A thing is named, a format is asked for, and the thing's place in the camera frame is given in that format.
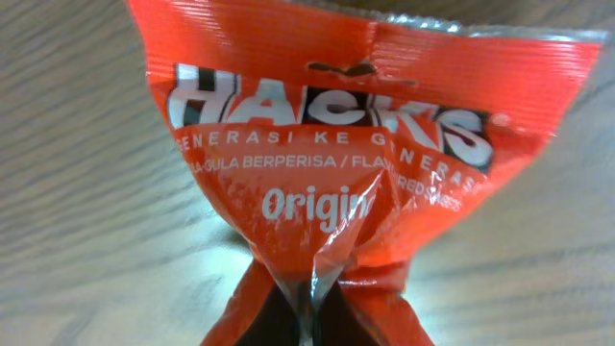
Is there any red Hacks candy bag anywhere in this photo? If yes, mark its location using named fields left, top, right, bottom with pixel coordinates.
left=128, top=0, right=607, bottom=345

